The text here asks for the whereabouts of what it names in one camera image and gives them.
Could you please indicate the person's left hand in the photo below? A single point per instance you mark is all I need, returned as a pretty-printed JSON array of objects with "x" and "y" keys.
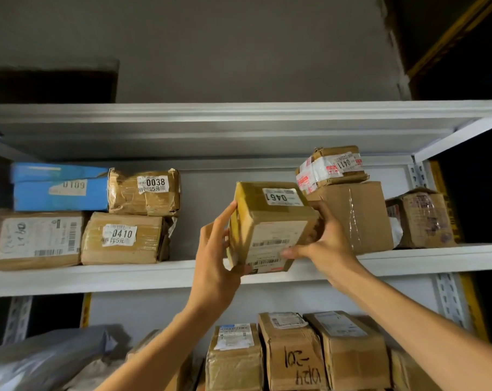
[{"x": 213, "y": 272}]

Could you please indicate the person's right hand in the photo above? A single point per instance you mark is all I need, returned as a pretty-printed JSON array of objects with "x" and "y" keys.
[{"x": 335, "y": 256}]

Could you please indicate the plain tall brown box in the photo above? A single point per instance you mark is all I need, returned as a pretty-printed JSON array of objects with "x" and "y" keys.
[{"x": 364, "y": 215}]

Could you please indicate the white metal shelf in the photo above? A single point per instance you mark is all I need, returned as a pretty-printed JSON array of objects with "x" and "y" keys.
[{"x": 148, "y": 276}]

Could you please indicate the taped brown parcel 0410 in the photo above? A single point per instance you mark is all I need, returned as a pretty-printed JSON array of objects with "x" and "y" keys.
[{"x": 148, "y": 244}]

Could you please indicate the small taped box 0461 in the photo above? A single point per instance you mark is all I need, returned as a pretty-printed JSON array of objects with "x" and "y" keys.
[{"x": 270, "y": 223}]

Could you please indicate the small box white red label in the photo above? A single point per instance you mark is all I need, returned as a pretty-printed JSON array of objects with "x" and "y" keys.
[{"x": 331, "y": 171}]

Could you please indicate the taped brown parcel 0038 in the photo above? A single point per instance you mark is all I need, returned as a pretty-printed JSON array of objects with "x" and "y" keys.
[{"x": 128, "y": 199}]

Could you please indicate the brown box handwritten white label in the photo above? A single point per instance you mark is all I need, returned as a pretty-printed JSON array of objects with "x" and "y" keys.
[{"x": 34, "y": 240}]

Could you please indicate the person's right forearm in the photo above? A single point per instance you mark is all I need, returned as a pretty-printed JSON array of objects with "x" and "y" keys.
[{"x": 425, "y": 329}]

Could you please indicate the person's left forearm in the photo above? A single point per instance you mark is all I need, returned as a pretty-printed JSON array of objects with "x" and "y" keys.
[{"x": 156, "y": 354}]

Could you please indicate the small dark taped box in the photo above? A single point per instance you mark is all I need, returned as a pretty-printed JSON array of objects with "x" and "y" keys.
[{"x": 425, "y": 219}]

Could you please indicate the box with handwritten label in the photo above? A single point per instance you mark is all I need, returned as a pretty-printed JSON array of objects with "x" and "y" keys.
[{"x": 351, "y": 354}]

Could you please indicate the small cardboard box white label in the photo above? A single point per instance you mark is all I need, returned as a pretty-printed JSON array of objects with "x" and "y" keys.
[{"x": 140, "y": 346}]

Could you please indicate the cardboard box with black handwriting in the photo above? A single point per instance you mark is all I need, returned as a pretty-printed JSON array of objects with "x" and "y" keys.
[{"x": 294, "y": 354}]

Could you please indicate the grey plastic mailer bag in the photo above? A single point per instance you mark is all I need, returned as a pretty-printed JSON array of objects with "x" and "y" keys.
[{"x": 46, "y": 358}]

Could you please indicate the yellow sticker strip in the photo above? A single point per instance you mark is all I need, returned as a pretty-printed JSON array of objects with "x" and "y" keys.
[
  {"x": 445, "y": 191},
  {"x": 86, "y": 311}
]

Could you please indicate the yellow ceiling beam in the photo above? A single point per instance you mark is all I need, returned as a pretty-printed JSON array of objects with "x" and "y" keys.
[{"x": 453, "y": 36}]

